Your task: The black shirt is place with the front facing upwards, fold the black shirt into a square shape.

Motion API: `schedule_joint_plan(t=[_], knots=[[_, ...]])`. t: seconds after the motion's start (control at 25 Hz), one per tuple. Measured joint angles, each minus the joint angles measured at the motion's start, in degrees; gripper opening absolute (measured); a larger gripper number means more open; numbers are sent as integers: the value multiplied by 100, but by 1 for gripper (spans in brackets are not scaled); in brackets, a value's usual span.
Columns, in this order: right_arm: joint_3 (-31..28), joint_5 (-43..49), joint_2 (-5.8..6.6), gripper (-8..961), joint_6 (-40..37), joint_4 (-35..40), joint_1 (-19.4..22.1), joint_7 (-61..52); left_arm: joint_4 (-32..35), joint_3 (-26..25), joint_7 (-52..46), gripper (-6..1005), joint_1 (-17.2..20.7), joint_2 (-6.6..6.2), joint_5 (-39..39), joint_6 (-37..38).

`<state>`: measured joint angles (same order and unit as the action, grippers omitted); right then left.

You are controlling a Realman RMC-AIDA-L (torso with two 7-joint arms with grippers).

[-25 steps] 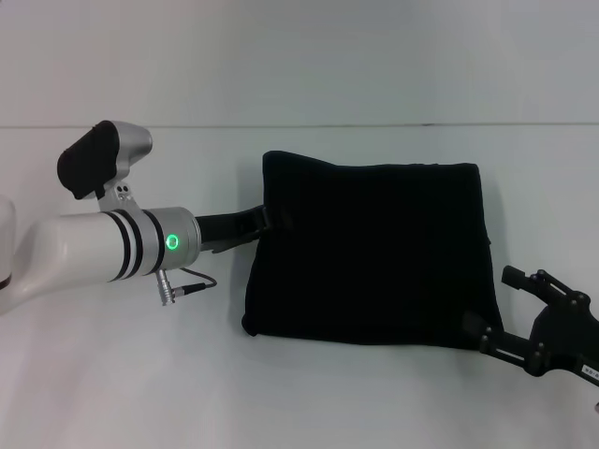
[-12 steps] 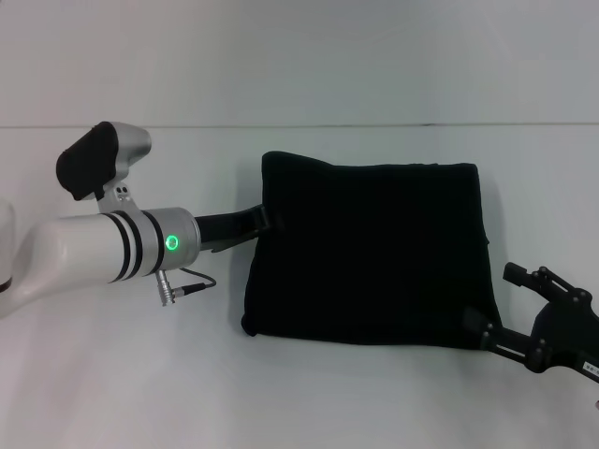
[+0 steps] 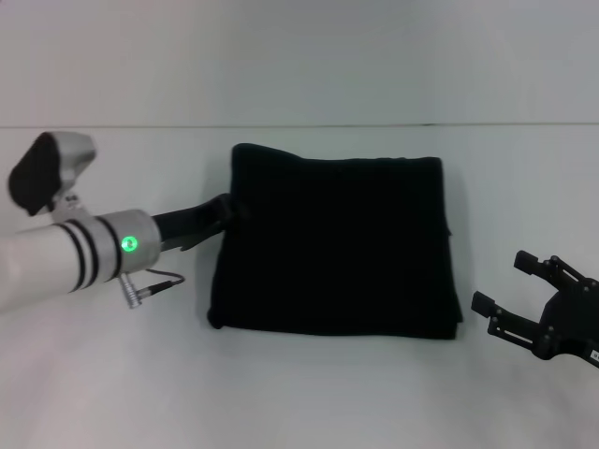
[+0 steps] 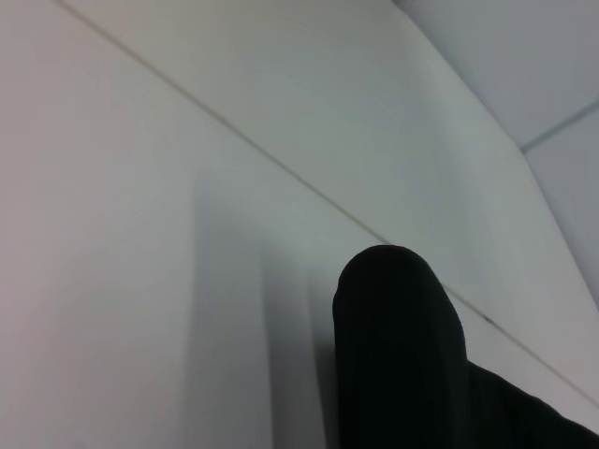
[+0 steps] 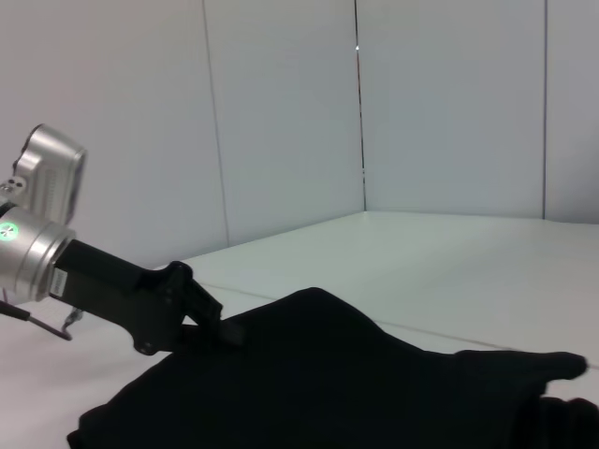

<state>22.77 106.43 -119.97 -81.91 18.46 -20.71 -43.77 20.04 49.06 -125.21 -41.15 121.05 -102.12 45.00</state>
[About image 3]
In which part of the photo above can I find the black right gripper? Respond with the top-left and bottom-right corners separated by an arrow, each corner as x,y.
469,249 -> 599,370

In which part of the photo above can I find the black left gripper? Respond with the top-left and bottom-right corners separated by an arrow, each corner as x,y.
148,192 -> 253,254

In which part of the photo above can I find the black T-shirt with FREE print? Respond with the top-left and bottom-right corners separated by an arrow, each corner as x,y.
204,142 -> 465,341

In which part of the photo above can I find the thin left arm cable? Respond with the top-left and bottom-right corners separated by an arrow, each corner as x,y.
135,270 -> 187,295

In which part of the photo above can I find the silver left gripper cable connector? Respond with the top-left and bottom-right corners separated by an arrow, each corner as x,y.
117,272 -> 144,311

